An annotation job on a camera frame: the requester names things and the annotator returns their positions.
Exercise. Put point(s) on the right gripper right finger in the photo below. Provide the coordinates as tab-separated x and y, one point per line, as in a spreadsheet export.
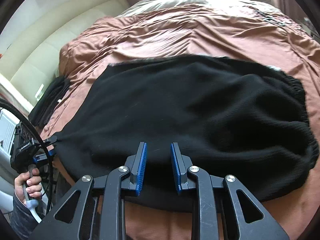
221	206

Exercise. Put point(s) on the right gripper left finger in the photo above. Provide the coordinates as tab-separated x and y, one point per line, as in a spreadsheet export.
95	206

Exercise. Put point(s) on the black pants with print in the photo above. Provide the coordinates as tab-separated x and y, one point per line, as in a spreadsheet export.
228	116

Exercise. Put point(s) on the person left forearm sleeve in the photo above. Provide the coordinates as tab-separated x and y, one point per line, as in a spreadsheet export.
22	221

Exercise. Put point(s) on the person left hand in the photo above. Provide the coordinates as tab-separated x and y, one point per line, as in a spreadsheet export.
29	184

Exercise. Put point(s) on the folded black clothes stack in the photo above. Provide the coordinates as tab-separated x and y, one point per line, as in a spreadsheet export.
45	107

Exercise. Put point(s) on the cream padded headboard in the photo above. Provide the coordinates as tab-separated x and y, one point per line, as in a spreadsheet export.
31	62

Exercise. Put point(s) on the grey white pillow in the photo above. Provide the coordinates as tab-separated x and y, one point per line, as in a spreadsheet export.
153	5

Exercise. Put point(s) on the pink right curtain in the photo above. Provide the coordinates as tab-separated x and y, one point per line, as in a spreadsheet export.
296	13

